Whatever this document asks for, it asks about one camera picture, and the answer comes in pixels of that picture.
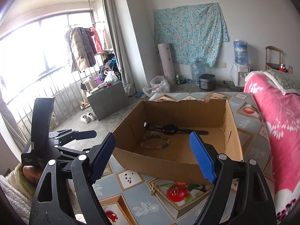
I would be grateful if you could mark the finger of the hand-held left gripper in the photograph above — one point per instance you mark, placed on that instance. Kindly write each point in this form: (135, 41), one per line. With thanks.
(68, 151)
(82, 134)

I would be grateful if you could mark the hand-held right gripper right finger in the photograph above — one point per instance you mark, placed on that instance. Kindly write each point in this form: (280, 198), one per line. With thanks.
(204, 157)

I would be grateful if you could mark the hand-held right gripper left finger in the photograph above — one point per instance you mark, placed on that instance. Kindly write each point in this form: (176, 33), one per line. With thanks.
(103, 157)

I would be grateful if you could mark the cardboard box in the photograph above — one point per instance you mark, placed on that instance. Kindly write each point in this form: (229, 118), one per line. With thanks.
(164, 161)

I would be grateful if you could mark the gold clover earring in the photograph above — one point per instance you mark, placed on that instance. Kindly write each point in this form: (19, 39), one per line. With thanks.
(175, 192)

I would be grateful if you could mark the person's left forearm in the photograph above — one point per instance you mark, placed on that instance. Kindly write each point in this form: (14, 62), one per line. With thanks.
(14, 192)

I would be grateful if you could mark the person's left hand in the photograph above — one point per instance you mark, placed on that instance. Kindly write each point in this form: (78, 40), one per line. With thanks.
(30, 173)

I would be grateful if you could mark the white sneaker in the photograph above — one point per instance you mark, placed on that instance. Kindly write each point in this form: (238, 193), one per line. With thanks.
(85, 119)
(91, 116)

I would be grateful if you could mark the beige shoes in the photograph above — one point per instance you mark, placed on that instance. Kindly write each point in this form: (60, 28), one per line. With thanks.
(84, 105)

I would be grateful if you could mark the metal window railing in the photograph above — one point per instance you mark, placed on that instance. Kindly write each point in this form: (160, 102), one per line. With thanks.
(58, 91)

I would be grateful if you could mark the grey cabinet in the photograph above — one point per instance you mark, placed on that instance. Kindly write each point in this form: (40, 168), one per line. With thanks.
(107, 103)

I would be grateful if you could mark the cream jug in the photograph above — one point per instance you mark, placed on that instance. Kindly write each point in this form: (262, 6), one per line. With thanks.
(89, 84)

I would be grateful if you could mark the purple cup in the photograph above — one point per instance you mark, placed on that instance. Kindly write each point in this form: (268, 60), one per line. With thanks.
(98, 80)

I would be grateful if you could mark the fruit print tablecloth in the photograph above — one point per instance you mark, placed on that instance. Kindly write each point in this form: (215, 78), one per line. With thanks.
(145, 206)

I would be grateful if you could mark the blue slippers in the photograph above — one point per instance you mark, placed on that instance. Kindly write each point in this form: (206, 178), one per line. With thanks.
(140, 95)

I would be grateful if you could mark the pile of clothes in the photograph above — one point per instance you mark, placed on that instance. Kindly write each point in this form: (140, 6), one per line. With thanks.
(109, 68)

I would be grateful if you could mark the grey rice cooker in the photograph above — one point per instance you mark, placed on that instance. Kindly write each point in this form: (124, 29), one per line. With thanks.
(206, 82)

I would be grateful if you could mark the row of hanging coats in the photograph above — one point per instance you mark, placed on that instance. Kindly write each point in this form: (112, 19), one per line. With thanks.
(79, 49)

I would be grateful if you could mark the pink floral blanket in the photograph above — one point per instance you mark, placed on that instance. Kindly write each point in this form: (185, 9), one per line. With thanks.
(281, 133)

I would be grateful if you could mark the green drink can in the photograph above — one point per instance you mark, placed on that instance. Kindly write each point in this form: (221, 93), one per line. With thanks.
(178, 79)

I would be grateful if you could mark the clear empty water jug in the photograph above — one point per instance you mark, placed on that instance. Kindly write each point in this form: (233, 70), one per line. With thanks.
(198, 73)

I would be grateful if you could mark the white plastic bag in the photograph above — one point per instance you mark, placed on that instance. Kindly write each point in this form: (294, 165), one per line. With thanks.
(159, 85)

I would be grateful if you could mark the white water dispenser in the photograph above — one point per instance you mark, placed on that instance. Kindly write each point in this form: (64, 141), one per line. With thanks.
(240, 75)

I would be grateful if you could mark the pink rolled mat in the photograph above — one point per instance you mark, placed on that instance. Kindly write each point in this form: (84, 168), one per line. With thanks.
(166, 65)

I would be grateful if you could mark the grey curtain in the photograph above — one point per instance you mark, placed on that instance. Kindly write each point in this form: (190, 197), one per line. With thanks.
(117, 39)

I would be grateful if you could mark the grey lace cover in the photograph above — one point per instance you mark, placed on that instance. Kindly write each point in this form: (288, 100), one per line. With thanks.
(281, 79)

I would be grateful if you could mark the wooden chair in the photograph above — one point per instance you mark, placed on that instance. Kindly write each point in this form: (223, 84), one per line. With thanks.
(273, 58)

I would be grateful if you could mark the ceiling clothes drying rack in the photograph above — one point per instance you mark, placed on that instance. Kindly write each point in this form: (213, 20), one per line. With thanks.
(93, 4)

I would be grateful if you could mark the white wall socket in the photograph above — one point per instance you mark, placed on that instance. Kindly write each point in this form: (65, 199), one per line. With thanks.
(221, 65)

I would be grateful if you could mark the teal floral wall cloth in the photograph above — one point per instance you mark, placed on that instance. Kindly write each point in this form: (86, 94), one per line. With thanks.
(189, 32)

